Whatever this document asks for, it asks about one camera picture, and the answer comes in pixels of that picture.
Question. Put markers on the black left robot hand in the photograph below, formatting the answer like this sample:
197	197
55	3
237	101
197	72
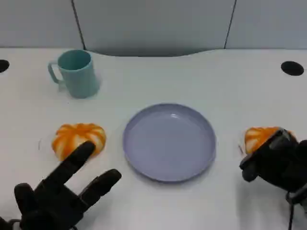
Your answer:
55	196

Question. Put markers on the pale green mug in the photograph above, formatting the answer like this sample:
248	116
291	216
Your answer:
80	79

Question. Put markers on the lilac plate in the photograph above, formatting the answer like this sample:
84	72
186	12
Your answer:
169	143

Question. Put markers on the orange and white toy bread roll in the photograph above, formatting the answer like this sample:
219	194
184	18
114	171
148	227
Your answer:
76	135
257	136

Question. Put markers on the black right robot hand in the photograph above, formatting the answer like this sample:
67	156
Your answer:
280	160

